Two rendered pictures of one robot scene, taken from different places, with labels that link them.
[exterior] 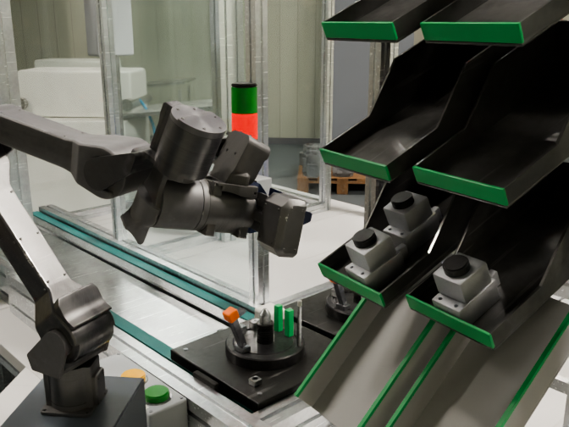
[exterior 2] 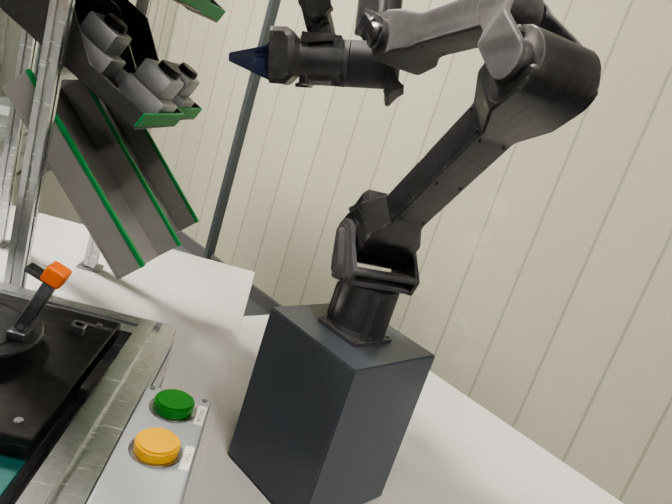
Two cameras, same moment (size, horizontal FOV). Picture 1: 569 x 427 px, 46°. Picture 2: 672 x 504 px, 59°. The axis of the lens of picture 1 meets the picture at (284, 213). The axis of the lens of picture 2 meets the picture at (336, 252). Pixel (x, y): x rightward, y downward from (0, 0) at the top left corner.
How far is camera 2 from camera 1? 144 cm
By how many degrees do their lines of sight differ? 133
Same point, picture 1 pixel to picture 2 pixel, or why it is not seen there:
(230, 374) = (68, 354)
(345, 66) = not seen: outside the picture
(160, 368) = (79, 451)
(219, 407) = (134, 361)
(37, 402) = (386, 351)
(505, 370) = not seen: hidden behind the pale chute
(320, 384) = (115, 251)
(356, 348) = (80, 206)
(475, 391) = not seen: hidden behind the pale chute
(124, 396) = (309, 308)
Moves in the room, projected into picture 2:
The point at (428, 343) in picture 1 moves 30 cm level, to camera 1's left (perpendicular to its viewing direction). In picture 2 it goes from (116, 154) to (246, 229)
